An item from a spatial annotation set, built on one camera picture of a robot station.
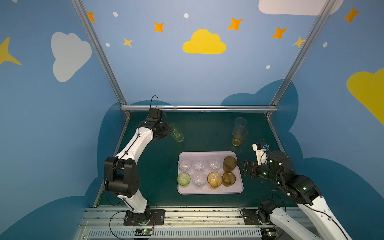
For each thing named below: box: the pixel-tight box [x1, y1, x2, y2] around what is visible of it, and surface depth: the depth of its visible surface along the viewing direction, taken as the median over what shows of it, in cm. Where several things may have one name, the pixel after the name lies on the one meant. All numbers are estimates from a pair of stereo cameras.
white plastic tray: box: [177, 151, 244, 195], surface depth 87 cm
